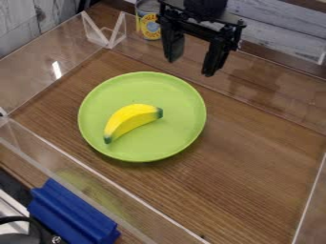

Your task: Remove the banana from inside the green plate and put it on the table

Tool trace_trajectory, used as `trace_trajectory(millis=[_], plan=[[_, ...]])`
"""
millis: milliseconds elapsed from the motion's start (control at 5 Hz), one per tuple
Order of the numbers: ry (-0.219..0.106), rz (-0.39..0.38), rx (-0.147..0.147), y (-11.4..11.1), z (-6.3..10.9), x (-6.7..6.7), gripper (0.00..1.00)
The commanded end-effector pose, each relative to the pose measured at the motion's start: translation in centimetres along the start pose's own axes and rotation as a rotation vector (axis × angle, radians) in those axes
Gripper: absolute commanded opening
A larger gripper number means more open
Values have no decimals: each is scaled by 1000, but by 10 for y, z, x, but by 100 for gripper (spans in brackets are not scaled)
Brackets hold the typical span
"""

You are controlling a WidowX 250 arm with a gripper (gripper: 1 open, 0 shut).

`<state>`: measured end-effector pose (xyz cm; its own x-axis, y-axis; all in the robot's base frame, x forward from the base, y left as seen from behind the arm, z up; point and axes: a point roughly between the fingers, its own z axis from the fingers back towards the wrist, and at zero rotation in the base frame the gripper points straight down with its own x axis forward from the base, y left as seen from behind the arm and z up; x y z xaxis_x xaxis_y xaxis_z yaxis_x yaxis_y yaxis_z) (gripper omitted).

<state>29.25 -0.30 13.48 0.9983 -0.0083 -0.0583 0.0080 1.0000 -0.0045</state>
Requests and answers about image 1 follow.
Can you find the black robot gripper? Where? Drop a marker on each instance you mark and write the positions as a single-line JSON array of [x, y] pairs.
[[202, 18]]

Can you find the yellow toy banana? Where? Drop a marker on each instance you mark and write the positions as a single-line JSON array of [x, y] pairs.
[[127, 119]]

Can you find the green round plate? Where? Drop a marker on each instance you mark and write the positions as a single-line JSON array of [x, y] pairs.
[[159, 139]]

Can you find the yellow labelled tin can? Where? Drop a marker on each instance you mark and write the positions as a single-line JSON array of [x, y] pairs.
[[145, 10]]

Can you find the blue plastic clamp block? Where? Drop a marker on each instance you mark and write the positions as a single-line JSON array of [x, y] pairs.
[[77, 222]]

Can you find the clear acrylic tray wall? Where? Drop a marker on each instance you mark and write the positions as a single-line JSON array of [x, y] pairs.
[[247, 185]]

